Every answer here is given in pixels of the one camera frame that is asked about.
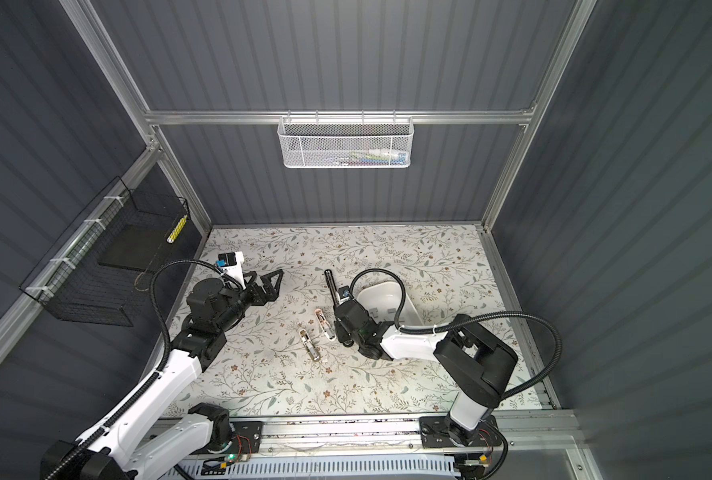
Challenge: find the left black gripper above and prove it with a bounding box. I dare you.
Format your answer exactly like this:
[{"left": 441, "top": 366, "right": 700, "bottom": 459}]
[{"left": 216, "top": 268, "right": 280, "bottom": 336}]

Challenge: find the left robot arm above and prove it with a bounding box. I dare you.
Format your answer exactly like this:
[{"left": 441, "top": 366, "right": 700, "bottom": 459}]
[{"left": 39, "top": 270, "right": 283, "bottom": 479}]

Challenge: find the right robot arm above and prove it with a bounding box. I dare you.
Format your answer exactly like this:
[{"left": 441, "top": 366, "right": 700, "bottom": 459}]
[{"left": 334, "top": 299, "right": 518, "bottom": 436}]

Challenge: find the white plastic tray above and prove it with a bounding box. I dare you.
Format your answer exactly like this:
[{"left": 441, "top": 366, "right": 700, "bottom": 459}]
[{"left": 356, "top": 281, "right": 424, "bottom": 327}]

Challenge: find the yellow marker pen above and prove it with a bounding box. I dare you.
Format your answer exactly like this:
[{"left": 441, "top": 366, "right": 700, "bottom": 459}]
[{"left": 166, "top": 215, "right": 188, "bottom": 244}]

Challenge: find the black foam pad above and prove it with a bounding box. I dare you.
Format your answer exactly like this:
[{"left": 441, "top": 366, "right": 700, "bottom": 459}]
[{"left": 98, "top": 225, "right": 174, "bottom": 272}]

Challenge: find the white vent strip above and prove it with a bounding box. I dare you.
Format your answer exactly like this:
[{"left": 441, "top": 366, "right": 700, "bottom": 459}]
[{"left": 180, "top": 454, "right": 462, "bottom": 479}]

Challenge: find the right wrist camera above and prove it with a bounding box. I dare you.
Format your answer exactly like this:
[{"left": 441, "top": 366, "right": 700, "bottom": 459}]
[{"left": 337, "top": 286, "right": 352, "bottom": 304}]

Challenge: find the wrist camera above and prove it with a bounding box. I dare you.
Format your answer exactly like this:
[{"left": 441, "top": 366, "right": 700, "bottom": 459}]
[
  {"left": 216, "top": 251, "right": 246, "bottom": 289},
  {"left": 337, "top": 286, "right": 352, "bottom": 304}
]

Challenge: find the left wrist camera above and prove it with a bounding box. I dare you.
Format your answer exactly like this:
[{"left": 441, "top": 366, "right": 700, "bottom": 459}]
[{"left": 216, "top": 251, "right": 246, "bottom": 289}]

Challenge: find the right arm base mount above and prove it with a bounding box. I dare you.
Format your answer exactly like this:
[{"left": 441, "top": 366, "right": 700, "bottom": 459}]
[{"left": 418, "top": 415, "right": 503, "bottom": 449}]

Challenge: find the white wire wall basket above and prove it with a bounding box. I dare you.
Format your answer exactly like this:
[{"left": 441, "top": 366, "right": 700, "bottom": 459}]
[{"left": 277, "top": 118, "right": 415, "bottom": 169}]

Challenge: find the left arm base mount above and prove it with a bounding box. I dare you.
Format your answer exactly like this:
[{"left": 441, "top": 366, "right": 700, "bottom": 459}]
[{"left": 206, "top": 421, "right": 264, "bottom": 456}]

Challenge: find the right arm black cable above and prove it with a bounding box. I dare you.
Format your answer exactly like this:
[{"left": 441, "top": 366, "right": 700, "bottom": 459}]
[{"left": 348, "top": 267, "right": 564, "bottom": 400}]

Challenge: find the black wire side basket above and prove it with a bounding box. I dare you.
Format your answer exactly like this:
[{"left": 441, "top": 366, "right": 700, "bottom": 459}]
[{"left": 20, "top": 181, "right": 190, "bottom": 327}]

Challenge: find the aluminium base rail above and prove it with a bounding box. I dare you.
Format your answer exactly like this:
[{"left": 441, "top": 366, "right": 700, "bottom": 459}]
[{"left": 94, "top": 410, "right": 582, "bottom": 463}]

